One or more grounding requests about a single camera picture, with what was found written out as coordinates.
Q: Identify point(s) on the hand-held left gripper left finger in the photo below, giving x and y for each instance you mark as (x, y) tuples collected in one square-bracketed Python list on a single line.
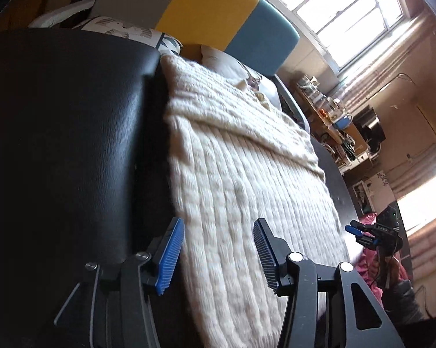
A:
[(171, 257)]

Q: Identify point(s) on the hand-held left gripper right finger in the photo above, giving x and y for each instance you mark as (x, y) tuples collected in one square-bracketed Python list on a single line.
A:
[(267, 257)]

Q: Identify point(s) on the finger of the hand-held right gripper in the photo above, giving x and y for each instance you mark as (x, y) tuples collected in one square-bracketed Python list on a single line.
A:
[(354, 229)]

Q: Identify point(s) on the cream knit sweater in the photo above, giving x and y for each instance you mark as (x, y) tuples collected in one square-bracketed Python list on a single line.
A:
[(239, 170)]

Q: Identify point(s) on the person's right forearm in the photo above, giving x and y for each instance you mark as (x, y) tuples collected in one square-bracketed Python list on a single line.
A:
[(403, 301)]

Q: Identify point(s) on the person's right hand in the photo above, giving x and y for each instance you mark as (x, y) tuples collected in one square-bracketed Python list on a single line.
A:
[(385, 268)]

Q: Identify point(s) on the pink ruffled bed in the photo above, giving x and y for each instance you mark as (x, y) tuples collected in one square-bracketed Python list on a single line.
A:
[(368, 219)]

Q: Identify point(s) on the flower print panel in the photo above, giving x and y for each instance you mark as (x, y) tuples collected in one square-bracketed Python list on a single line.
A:
[(374, 188)]

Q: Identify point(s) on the bright curtained window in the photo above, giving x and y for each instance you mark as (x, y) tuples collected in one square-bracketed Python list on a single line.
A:
[(424, 206)]

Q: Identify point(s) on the wooden desk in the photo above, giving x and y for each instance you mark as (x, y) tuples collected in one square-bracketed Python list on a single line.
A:
[(334, 134)]

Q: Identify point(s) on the black television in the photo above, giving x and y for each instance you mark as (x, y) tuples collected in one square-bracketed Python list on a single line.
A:
[(372, 127)]

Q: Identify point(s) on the blue chair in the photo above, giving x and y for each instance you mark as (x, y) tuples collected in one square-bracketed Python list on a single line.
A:
[(343, 121)]

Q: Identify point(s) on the row of white jars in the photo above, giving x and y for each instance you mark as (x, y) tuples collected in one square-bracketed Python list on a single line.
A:
[(310, 87)]

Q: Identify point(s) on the patterned beige curtain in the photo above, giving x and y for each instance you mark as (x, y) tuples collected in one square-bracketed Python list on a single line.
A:
[(385, 54)]

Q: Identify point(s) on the deer print pillow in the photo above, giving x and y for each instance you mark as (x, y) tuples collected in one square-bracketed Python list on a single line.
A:
[(232, 69)]

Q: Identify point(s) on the white framed window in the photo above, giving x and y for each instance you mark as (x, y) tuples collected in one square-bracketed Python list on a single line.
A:
[(348, 14)]

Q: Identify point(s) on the geometric print pillow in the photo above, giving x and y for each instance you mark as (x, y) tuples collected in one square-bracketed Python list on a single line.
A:
[(131, 31)]

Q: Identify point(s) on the grey yellow blue sofa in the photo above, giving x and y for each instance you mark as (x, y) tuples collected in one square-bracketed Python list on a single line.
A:
[(210, 11)]

